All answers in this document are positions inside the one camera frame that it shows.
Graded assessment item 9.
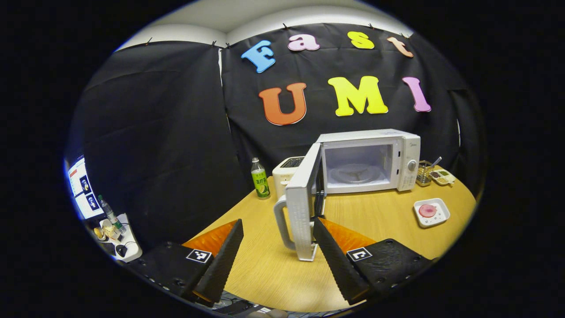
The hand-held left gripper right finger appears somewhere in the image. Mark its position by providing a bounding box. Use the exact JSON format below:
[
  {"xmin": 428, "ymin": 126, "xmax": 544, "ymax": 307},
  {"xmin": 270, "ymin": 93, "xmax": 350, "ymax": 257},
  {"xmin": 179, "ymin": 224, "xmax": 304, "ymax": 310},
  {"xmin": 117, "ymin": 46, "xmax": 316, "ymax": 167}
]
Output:
[{"xmin": 313, "ymin": 217, "xmax": 435, "ymax": 305}]

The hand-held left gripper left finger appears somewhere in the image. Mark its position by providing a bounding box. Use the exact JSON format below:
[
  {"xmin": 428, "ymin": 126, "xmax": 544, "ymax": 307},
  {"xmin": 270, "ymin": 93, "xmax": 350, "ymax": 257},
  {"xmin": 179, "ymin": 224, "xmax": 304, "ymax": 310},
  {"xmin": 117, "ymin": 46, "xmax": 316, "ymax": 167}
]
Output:
[{"xmin": 128, "ymin": 219, "xmax": 244, "ymax": 305}]

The white square plate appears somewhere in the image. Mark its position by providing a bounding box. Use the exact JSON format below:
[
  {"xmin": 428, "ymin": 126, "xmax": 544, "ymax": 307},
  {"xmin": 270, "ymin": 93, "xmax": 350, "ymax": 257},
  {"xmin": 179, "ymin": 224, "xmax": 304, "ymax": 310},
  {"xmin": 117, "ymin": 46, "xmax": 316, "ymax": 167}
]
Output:
[{"xmin": 413, "ymin": 198, "xmax": 451, "ymax": 228}]

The white microwave oven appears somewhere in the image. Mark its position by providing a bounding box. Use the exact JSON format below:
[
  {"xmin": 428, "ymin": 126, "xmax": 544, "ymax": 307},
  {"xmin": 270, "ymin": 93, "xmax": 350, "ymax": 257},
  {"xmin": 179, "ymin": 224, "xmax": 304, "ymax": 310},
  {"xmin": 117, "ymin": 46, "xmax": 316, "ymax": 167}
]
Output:
[{"xmin": 274, "ymin": 129, "xmax": 421, "ymax": 262}]

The glass microwave turntable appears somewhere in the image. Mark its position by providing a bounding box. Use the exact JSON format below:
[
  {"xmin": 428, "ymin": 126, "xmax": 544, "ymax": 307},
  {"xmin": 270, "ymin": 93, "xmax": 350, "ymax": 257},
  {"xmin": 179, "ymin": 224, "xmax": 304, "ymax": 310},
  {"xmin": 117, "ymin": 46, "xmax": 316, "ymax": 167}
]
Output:
[{"xmin": 329, "ymin": 163, "xmax": 384, "ymax": 184}]

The green drink bottle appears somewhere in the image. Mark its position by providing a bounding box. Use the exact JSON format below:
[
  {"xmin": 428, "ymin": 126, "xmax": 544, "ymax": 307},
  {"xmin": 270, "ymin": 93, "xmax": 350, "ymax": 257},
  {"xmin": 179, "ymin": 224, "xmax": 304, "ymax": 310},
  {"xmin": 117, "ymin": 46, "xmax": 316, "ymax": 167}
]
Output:
[{"xmin": 251, "ymin": 157, "xmax": 271, "ymax": 200}]

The white side table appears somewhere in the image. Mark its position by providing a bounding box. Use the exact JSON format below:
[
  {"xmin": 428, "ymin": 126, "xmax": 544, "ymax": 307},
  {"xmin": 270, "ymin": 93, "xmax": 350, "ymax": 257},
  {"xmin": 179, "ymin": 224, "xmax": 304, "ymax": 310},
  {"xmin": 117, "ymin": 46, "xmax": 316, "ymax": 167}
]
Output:
[{"xmin": 86, "ymin": 213, "xmax": 143, "ymax": 263}]

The white toaster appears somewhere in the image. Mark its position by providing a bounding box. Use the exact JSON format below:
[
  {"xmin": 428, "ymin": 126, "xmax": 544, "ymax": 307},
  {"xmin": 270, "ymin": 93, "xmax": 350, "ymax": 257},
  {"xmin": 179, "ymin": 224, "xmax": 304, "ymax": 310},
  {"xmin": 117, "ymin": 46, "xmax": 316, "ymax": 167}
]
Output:
[{"xmin": 272, "ymin": 156, "xmax": 306, "ymax": 199}]

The small beige box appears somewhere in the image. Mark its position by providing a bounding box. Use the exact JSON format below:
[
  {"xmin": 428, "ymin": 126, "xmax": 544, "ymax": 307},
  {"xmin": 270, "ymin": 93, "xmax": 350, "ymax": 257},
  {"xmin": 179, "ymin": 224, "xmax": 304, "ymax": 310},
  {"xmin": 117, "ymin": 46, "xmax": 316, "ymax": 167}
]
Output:
[{"xmin": 102, "ymin": 224, "xmax": 123, "ymax": 242}]

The clear water bottle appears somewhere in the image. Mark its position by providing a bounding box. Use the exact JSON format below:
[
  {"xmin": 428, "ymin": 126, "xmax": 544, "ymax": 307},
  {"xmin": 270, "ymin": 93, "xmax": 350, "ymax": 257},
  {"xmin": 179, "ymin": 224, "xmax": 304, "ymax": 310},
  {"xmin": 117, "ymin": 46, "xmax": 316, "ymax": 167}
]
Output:
[{"xmin": 98, "ymin": 195, "xmax": 127, "ymax": 235}]

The divided tray with beans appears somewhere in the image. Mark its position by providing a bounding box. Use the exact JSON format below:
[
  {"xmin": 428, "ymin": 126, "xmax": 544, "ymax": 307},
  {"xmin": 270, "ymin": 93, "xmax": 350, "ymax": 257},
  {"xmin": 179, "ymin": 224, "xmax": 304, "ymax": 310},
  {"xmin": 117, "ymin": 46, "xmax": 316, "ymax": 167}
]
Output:
[{"xmin": 430, "ymin": 168, "xmax": 456, "ymax": 186}]

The black backdrop cloth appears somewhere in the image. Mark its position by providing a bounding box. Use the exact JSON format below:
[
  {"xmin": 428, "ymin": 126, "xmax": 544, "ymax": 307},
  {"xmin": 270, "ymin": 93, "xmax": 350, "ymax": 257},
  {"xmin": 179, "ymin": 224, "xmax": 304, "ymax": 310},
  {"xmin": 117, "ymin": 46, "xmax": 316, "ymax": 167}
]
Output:
[{"xmin": 66, "ymin": 22, "xmax": 486, "ymax": 252}]

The computer monitor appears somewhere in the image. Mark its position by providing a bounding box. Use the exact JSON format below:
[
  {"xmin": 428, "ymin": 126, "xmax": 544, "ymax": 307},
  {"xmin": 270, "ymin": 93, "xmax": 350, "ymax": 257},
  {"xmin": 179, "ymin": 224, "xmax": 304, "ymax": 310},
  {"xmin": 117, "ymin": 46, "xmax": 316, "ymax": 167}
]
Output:
[{"xmin": 66, "ymin": 155, "xmax": 105, "ymax": 220}]

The metal wire basket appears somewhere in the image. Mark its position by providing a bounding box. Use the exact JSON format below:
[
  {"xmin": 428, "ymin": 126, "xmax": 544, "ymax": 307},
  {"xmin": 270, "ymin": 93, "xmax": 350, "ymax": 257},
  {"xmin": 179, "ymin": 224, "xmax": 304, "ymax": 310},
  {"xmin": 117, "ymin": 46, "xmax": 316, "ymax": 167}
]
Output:
[{"xmin": 416, "ymin": 160, "xmax": 435, "ymax": 187}]

